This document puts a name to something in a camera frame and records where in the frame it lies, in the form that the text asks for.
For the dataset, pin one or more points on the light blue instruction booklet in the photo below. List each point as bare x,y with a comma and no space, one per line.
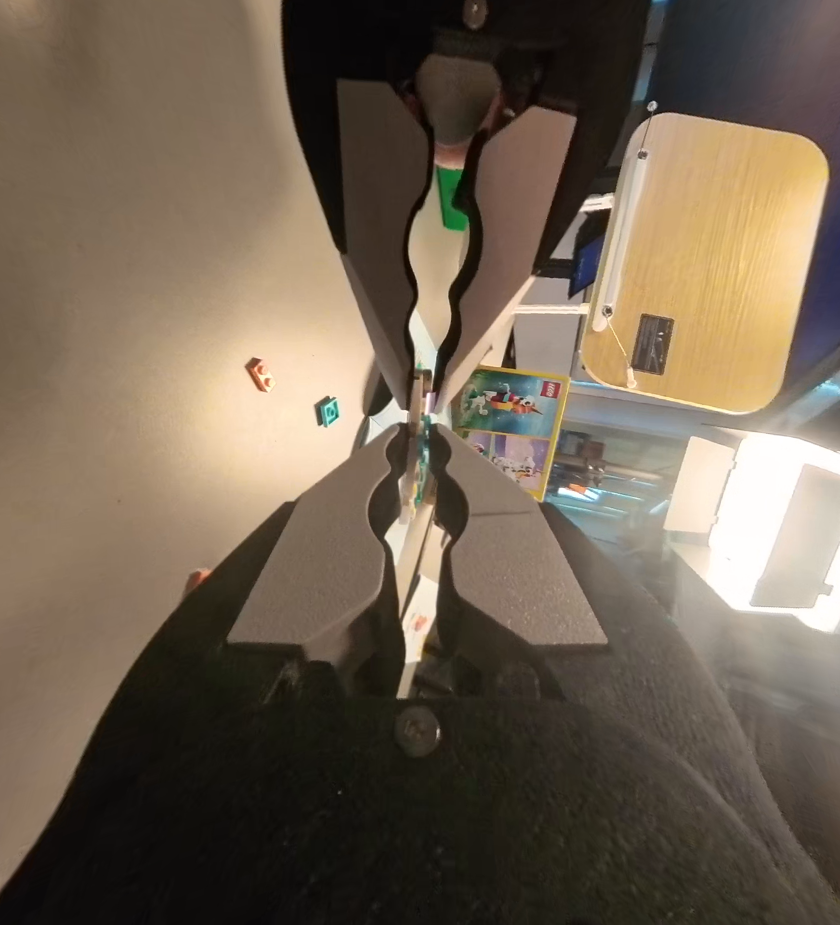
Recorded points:
411,571

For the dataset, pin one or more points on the wooden-top white tilting stand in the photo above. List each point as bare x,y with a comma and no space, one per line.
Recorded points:
716,253

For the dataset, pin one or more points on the small blue box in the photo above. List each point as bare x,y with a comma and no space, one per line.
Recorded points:
582,267

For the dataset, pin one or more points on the bright white light panel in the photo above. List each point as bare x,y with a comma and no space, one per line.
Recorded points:
774,527

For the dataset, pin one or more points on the round cream lego plate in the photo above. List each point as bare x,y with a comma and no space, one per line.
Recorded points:
407,506

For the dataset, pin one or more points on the green plastic bin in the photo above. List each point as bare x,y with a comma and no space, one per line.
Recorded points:
452,209

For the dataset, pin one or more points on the teal square lego plate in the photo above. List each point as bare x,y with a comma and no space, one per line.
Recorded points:
329,412

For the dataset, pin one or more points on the dark green lego plate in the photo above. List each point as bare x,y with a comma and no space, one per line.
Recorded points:
426,452

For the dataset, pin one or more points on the person's left hand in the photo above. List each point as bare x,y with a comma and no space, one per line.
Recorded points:
449,152

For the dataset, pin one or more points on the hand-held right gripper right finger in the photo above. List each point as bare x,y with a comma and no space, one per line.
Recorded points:
528,571

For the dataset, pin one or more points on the colourful lego set box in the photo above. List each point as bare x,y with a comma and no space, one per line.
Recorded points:
514,433

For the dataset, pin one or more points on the orange lego brick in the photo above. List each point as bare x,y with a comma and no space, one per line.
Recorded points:
262,373
196,580

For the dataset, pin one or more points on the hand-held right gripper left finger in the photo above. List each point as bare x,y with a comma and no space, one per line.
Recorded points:
304,571

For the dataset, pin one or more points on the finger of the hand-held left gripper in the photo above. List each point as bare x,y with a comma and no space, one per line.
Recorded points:
521,188
376,181

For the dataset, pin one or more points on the purple lego brick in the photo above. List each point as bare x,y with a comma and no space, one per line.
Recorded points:
431,401

